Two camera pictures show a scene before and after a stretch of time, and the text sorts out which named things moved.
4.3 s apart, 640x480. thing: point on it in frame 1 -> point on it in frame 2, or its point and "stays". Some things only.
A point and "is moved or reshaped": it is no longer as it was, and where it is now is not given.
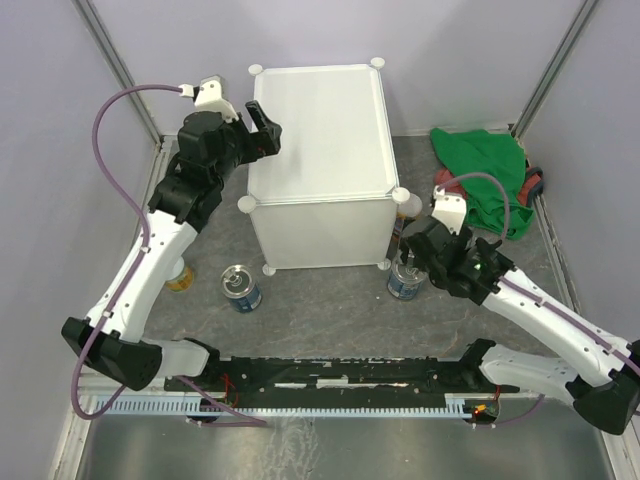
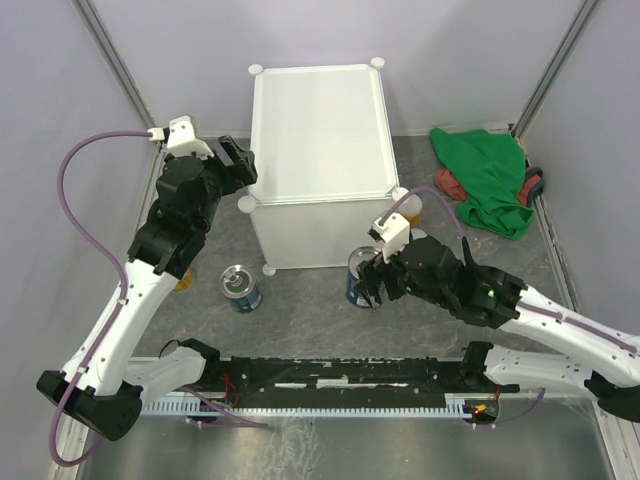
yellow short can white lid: x=181 y=277 stays
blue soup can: x=240 y=289 stays
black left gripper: x=256 y=149 -> x=241 y=173
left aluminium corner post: x=110 y=55 stays
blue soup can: x=405 y=281 is moved or reshaped
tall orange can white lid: x=399 y=195 -> x=411 y=208
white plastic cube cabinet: x=327 y=198 stays
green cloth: x=479 y=152 stays
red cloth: x=444 y=175 stays
